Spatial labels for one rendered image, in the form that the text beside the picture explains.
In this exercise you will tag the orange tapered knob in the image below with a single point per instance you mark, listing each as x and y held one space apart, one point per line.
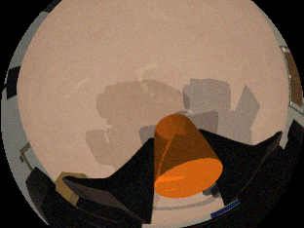
183 162

